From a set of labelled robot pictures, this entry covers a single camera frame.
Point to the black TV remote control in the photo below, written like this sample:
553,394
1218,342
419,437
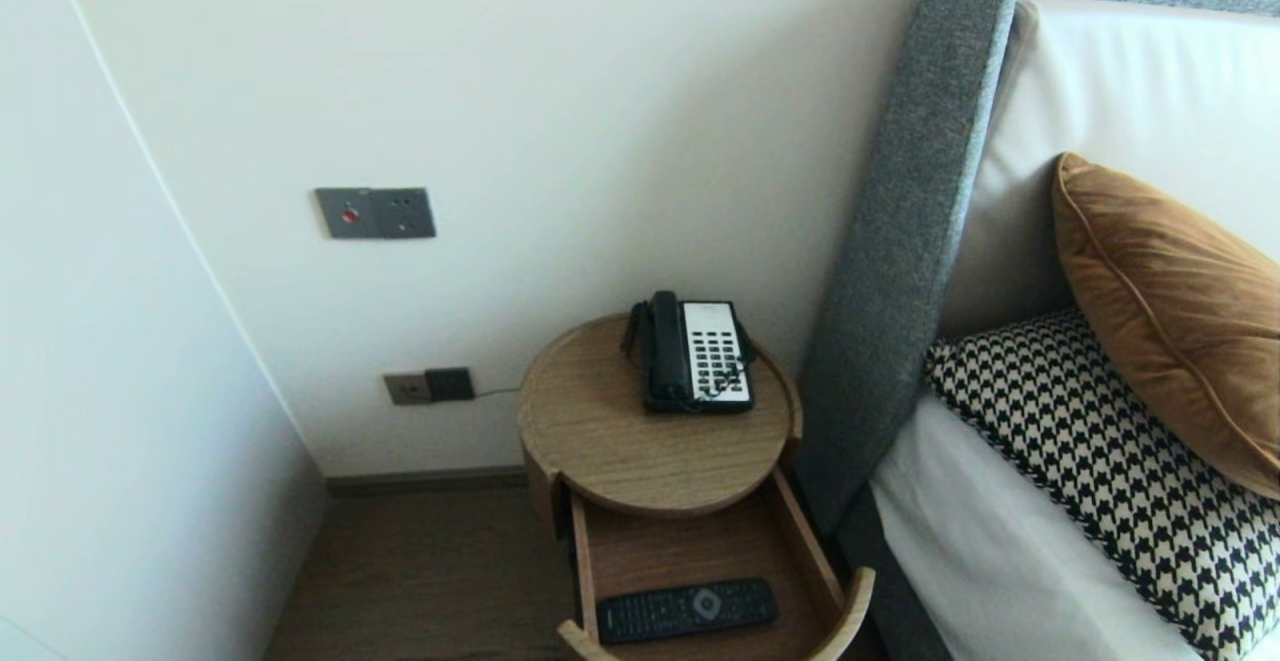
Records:
660,613

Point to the black telephone handset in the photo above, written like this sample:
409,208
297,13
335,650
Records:
667,351

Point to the black white desk telephone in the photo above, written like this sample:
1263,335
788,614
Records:
715,351

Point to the round wooden nightstand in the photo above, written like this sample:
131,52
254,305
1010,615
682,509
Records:
585,411

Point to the black plug adapter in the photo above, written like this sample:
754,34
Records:
450,383

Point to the grey upholstered headboard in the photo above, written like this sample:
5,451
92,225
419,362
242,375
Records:
900,241

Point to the white bed sheet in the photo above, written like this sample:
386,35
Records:
980,541

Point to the black white houndstooth pillow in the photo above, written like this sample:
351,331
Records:
1100,461

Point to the brown velvet cushion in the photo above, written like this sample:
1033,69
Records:
1180,321

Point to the bronze wall socket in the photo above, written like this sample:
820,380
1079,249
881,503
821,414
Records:
405,389

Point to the grey wall socket plate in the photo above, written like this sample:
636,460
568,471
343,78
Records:
404,212

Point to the grey wall plate red button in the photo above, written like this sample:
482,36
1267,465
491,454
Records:
345,213

